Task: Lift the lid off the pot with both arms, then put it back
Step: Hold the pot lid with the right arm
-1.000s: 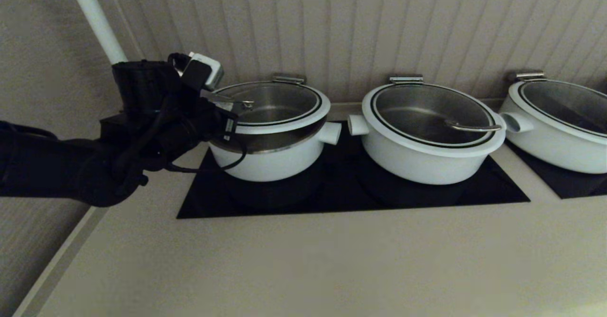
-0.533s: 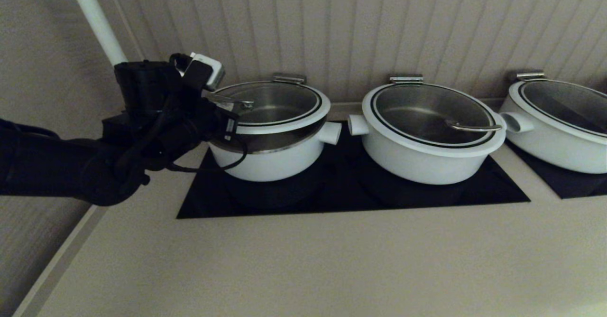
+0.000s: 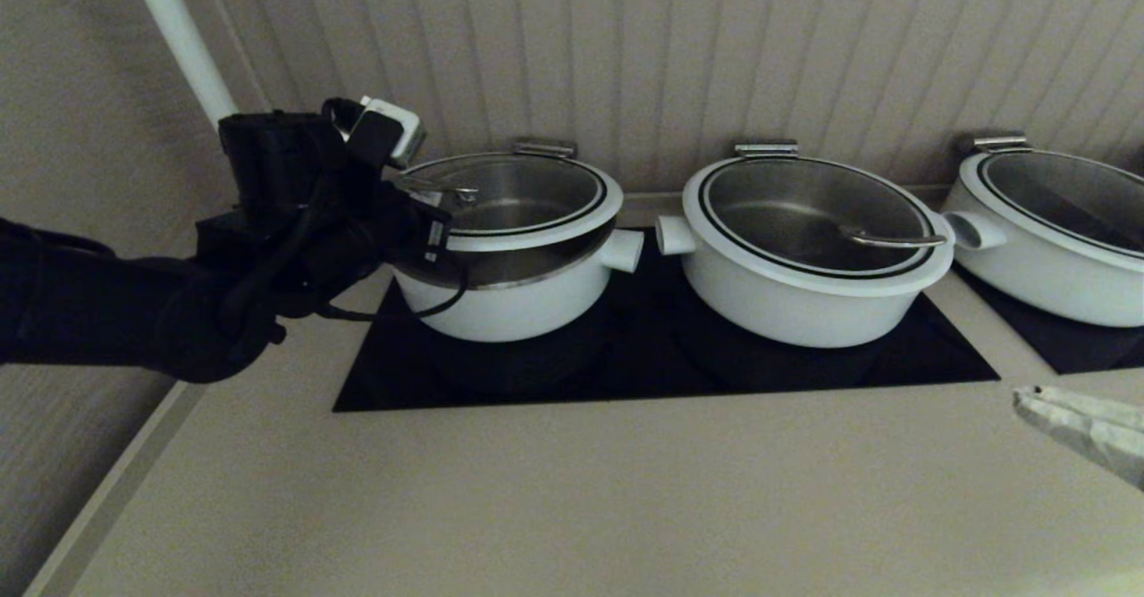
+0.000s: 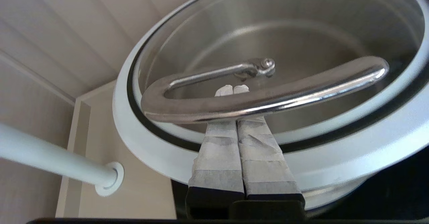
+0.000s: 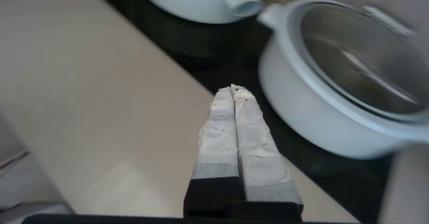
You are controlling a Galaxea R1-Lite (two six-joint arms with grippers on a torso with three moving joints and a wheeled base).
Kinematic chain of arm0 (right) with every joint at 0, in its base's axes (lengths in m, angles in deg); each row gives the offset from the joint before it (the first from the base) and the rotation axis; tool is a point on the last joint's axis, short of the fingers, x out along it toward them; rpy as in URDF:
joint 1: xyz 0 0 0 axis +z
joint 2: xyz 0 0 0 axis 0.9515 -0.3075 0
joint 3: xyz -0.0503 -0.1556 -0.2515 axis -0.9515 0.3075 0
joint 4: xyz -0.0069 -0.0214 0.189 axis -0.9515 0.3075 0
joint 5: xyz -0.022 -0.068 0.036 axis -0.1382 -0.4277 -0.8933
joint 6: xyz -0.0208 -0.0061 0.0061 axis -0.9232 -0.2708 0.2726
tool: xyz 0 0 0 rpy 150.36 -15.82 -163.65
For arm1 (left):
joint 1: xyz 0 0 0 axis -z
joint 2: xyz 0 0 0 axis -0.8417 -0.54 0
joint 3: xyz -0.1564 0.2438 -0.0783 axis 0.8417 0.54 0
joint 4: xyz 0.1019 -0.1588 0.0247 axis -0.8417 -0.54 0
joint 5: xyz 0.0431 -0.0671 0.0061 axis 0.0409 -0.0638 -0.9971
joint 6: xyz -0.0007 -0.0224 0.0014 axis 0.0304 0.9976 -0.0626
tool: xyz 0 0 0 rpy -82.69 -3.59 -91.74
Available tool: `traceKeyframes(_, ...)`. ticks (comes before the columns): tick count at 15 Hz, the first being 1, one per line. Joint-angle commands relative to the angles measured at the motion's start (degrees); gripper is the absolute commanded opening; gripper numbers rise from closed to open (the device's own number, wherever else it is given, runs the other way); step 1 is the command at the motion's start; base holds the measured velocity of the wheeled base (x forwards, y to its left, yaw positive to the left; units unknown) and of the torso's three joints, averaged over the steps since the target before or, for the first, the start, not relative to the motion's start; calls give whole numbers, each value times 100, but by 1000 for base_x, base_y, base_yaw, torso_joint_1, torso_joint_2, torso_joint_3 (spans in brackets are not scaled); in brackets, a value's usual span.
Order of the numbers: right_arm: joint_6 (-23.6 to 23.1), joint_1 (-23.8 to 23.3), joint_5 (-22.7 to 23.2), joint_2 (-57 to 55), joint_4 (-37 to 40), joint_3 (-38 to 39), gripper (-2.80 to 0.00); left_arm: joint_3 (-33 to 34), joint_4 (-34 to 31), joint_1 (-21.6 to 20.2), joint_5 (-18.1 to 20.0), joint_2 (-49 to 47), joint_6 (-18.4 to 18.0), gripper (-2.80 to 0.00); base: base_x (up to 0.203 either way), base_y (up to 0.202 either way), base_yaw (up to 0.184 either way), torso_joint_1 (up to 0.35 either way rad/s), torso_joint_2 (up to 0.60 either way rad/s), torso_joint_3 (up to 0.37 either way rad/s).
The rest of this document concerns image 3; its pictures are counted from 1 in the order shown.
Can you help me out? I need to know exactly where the wide black glass cooktop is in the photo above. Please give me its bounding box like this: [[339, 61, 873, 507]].
[[332, 231, 1000, 413]]

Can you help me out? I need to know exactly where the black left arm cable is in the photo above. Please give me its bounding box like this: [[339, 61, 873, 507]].
[[317, 253, 468, 323]]

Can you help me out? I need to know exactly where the white support pole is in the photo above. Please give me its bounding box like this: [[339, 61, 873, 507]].
[[121, 0, 240, 124]]

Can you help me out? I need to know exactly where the white round cooking pot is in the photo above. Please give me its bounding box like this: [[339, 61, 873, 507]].
[[393, 222, 644, 343], [654, 214, 955, 349], [938, 184, 1144, 328]]

